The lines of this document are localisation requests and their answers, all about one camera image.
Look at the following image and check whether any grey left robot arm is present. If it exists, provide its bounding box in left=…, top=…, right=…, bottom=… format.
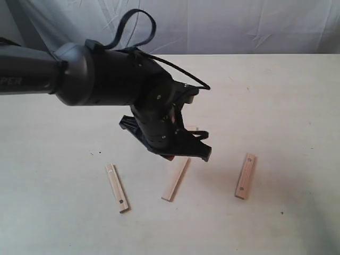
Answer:
left=1, top=38, right=211, bottom=161

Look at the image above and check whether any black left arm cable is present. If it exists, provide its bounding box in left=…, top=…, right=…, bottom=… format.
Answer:
left=105, top=8, right=211, bottom=90

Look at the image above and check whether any horizontal wooden stick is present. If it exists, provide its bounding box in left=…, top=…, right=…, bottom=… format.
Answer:
left=186, top=125, right=199, bottom=131

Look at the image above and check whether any white wrinkled backdrop cloth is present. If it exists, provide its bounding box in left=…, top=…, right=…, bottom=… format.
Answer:
left=15, top=1, right=339, bottom=54

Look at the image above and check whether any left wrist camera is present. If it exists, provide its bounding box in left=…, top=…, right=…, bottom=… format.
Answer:
left=183, top=87, right=199, bottom=104

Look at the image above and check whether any plain wooden stick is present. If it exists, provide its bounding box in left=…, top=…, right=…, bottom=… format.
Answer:
left=161, top=157, right=191, bottom=202

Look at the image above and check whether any wooden stick with holes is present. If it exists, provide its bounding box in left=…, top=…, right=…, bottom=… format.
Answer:
left=234, top=153, right=257, bottom=200
left=105, top=164, right=130, bottom=214

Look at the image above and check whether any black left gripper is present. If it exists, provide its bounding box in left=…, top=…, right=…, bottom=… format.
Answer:
left=120, top=78, right=212, bottom=162

